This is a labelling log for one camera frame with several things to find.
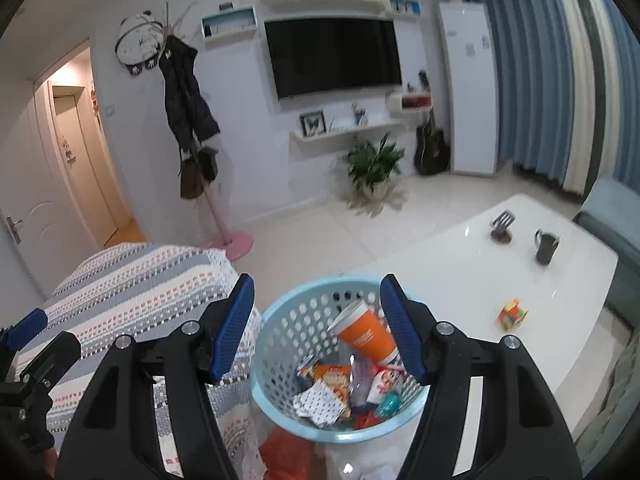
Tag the blue striped curtain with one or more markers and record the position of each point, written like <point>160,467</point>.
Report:
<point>530,70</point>

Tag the black holder with fork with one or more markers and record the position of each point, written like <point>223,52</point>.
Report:
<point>501,232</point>

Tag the dark hanging coat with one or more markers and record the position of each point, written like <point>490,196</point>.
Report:
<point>185,95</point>

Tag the red snack packet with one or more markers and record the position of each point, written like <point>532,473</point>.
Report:
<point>367,417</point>

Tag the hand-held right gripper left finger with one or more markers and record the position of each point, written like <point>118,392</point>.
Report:
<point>232,330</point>

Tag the hallway door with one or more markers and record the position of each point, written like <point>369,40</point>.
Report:
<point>85,170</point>

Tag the black picture frame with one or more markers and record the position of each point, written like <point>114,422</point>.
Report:
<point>313,123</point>

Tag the black wall television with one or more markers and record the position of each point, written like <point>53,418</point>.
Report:
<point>332,57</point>

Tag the curved white wall shelf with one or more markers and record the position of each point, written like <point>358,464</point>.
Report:
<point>325,1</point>

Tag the small white blue box shelf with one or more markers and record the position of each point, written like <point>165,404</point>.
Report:
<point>405,6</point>

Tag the white dotted packet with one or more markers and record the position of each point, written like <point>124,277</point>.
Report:
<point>320,402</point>

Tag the colourful puzzle cube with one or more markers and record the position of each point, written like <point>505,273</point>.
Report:
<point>513,314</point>

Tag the white box shelf teal inside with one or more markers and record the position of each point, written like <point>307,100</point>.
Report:
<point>229,24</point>

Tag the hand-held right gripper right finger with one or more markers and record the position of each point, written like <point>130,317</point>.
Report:
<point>402,330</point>

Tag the black guitar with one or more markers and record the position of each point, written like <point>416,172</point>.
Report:
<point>431,147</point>

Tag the pink coat rack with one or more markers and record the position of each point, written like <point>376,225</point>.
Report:
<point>237,245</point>

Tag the round panda wall clock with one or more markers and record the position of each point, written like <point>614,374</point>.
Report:
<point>135,42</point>

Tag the pen cup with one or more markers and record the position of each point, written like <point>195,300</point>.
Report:
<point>360,117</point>

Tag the white refrigerator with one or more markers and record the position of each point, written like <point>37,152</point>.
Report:
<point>467,85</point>

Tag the orange cloth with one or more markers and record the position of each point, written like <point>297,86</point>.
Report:
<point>287,455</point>

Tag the brown hanging bag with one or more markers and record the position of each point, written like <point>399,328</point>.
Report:
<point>192,175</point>

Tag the light blue plastic basket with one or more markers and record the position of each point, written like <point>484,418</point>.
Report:
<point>310,430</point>

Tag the person's left forearm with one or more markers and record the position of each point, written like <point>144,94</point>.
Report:
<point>50,465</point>

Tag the green potted plant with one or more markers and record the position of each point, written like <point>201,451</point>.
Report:
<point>375,162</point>

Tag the red and white packet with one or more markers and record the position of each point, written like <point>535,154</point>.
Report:
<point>387,377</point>

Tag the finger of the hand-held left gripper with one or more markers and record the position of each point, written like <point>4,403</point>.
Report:
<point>55,360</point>
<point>27,329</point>

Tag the long white wall shelf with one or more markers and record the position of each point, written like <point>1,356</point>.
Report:
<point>345,132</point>

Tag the white red box shelf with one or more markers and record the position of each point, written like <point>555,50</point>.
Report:
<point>409,102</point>

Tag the dark mug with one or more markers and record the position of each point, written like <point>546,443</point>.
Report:
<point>546,250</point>

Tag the teal sofa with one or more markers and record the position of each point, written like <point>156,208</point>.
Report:
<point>610,210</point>

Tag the clear plastic bottle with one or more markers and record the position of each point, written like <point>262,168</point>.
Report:
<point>362,382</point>

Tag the striped knitted blanket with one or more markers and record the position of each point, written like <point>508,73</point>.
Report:
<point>140,280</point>

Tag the orange paper cup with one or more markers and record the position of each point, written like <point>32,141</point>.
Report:
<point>365,337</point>

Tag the dark figurine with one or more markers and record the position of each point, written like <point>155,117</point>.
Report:
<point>423,81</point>

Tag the small teal cup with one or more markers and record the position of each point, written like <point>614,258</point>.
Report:
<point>391,402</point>

